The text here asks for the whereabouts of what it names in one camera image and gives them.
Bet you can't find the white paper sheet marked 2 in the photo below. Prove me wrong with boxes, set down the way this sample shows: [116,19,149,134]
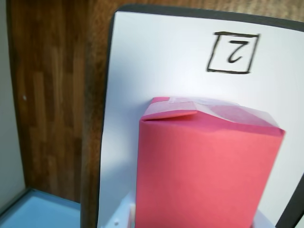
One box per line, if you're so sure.
[96,10,304,228]

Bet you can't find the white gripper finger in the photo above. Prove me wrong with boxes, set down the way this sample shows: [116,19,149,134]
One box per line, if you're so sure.
[251,206,278,228]
[103,191,137,228]

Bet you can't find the red paper box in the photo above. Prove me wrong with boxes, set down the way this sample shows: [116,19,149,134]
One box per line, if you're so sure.
[134,96,285,228]

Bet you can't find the black mat with WRO print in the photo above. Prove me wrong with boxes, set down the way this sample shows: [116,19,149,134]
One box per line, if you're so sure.
[80,4,304,228]

